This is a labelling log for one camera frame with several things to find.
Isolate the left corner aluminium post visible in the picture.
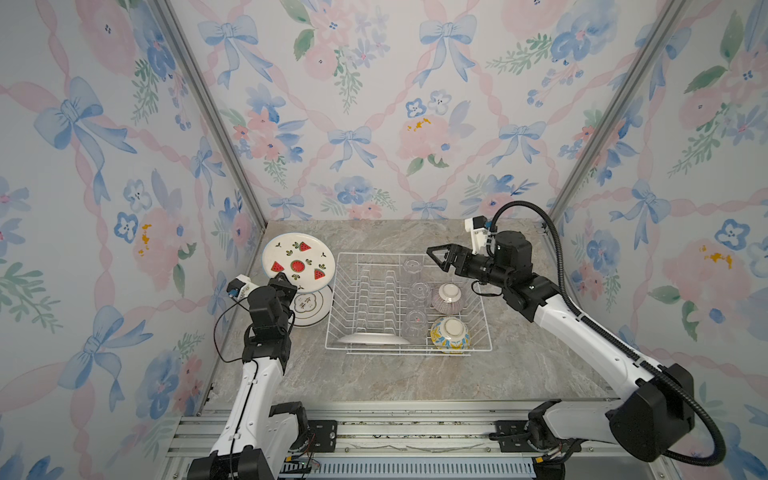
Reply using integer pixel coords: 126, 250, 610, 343
148, 0, 267, 233

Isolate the clear glass near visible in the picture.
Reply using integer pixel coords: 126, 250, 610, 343
402, 309, 428, 342

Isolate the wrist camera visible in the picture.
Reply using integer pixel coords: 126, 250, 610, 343
464, 216, 493, 256
225, 274, 255, 301

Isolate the white wire dish rack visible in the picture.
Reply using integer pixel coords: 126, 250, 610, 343
325, 252, 492, 356

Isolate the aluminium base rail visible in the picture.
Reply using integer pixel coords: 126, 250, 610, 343
155, 400, 685, 480

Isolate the white plate dark rim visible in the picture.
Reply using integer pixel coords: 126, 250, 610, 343
291, 286, 333, 328

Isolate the watermelon pattern plate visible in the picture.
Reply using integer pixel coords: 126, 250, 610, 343
261, 232, 336, 293

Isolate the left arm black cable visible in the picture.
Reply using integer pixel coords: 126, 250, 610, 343
212, 293, 253, 366

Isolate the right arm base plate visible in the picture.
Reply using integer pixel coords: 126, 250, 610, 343
494, 419, 582, 455

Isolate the right corner aluminium post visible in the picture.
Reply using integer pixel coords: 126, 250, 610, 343
549, 0, 690, 220

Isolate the plain white plate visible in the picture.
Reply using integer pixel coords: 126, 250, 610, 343
338, 332, 410, 346

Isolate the corner aluminium post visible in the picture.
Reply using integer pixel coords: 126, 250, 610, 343
148, 0, 267, 233
549, 0, 690, 220

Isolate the striped grey bowl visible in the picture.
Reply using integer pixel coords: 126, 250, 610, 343
432, 283, 466, 316

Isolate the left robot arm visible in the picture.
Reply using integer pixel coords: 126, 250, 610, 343
186, 273, 310, 479

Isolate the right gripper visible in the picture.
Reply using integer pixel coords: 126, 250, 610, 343
427, 248, 512, 294

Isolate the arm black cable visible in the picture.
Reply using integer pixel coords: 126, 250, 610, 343
488, 200, 727, 468
212, 293, 253, 366

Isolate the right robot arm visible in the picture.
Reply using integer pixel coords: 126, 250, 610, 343
426, 231, 695, 462

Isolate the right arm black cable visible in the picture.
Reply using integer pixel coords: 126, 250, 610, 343
488, 200, 727, 468

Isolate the yellow blue floral bowl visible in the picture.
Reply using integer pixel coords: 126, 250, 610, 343
430, 316, 471, 354

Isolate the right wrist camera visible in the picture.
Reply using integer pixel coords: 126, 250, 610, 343
464, 216, 493, 256

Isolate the clear glass far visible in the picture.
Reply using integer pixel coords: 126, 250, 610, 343
401, 258, 423, 284

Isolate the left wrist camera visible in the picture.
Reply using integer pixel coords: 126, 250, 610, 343
225, 274, 255, 301

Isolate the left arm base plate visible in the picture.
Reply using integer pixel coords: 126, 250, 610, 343
285, 420, 339, 456

